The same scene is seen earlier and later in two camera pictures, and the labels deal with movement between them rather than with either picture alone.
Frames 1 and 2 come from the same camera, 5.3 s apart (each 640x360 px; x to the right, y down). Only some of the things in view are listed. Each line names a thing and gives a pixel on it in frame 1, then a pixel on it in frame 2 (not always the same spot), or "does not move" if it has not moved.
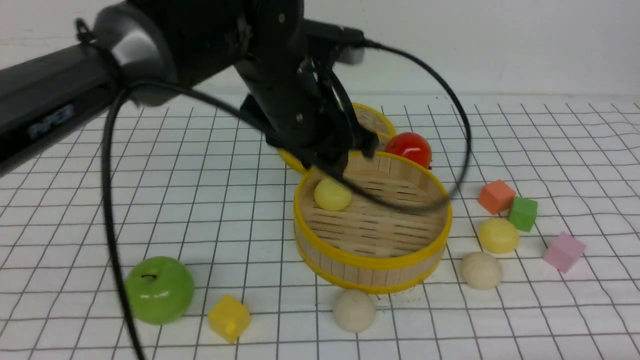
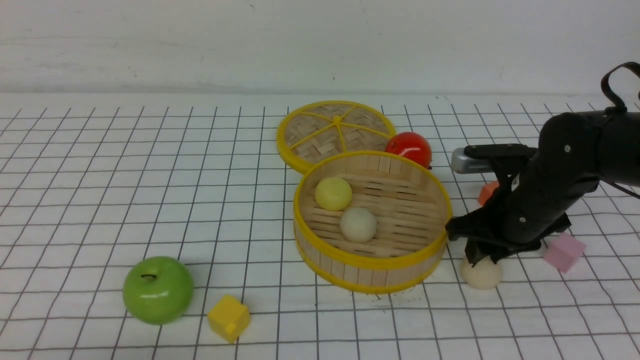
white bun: x=354 y=310 to x=358 y=225
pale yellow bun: x=332 y=195 does not move
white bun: x=480 y=270 does not move
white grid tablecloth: x=543 y=262 does not move
